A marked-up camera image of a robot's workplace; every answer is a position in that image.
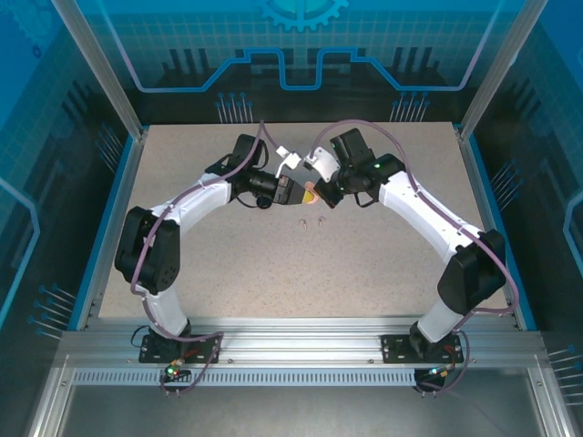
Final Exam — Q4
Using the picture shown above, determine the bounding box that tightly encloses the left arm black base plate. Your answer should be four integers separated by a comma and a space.
138, 334, 223, 364

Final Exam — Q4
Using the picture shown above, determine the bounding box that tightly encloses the grey metal sheet panel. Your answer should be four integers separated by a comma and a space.
56, 384, 547, 437

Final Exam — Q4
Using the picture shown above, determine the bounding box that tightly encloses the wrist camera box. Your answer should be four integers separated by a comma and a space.
273, 145, 303, 179
302, 146, 341, 183

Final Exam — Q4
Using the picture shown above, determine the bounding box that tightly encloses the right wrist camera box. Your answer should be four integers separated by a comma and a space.
302, 146, 341, 183

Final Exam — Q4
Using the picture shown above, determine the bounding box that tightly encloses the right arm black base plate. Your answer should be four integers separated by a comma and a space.
380, 334, 465, 364

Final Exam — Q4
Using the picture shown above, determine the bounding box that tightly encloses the aluminium frame post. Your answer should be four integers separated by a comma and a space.
52, 0, 149, 140
457, 0, 550, 140

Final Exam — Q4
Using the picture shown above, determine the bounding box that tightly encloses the wide aluminium mounting rail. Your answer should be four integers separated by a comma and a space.
58, 316, 547, 371

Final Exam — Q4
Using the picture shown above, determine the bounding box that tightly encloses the slotted grey cable duct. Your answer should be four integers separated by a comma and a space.
72, 369, 423, 387

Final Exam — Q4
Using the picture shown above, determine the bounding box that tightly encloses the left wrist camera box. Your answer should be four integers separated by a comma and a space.
273, 145, 303, 179

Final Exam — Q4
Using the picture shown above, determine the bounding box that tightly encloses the blue table edge trim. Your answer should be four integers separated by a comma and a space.
66, 134, 138, 331
466, 136, 541, 331

